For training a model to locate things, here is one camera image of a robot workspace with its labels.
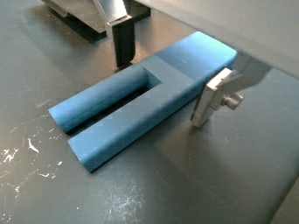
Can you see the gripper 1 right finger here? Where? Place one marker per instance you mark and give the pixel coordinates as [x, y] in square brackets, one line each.
[221, 92]

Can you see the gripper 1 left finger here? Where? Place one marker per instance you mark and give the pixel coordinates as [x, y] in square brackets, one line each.
[121, 29]

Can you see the light blue square-circle object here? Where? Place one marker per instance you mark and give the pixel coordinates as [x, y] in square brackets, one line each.
[172, 76]

